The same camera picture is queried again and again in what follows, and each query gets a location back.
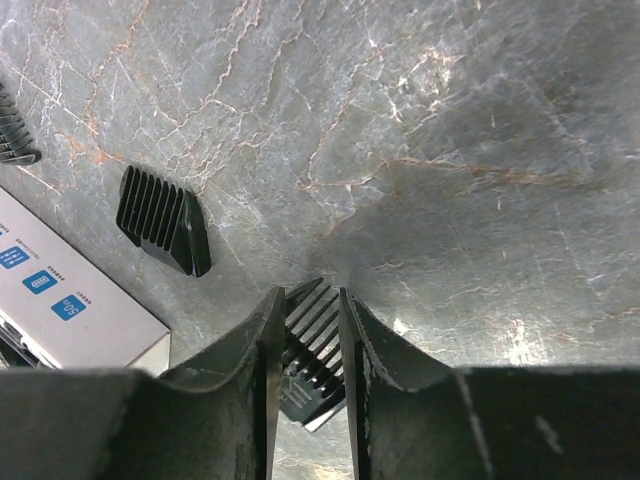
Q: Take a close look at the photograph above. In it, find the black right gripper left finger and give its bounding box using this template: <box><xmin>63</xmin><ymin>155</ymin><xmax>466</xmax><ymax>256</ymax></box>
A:
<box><xmin>1</xmin><ymin>287</ymin><xmax>286</xmax><ymax>479</ymax></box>

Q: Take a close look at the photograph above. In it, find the black clipper guard comb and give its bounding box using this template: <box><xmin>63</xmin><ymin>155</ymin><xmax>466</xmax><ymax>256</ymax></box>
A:
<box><xmin>280</xmin><ymin>277</ymin><xmax>346</xmax><ymax>432</ymax></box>
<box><xmin>116</xmin><ymin>165</ymin><xmax>212</xmax><ymax>278</ymax></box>
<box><xmin>1</xmin><ymin>85</ymin><xmax>42</xmax><ymax>166</ymax></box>

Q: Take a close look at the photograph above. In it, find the white clipper kit box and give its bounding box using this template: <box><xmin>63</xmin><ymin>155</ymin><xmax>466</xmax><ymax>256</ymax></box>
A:
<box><xmin>1</xmin><ymin>191</ymin><xmax>171</xmax><ymax>376</ymax></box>

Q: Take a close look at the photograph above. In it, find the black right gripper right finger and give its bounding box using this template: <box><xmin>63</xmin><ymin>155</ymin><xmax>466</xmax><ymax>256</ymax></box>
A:
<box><xmin>339</xmin><ymin>289</ymin><xmax>639</xmax><ymax>479</ymax></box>

